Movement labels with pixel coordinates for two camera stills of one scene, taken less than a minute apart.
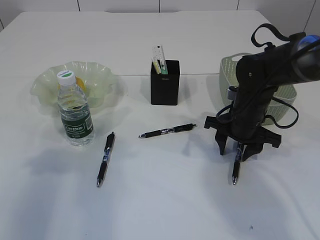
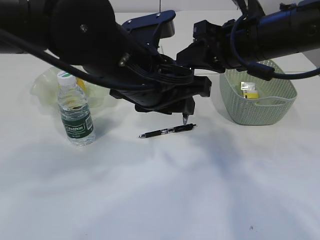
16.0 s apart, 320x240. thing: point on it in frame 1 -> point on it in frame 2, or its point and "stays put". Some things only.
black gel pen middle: [172, 130] stays put
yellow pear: [80, 83] stays put
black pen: [108, 148] -> [185, 115]
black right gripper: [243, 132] -> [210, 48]
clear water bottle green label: [72, 101] stays put
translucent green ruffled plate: [97, 80] stays put
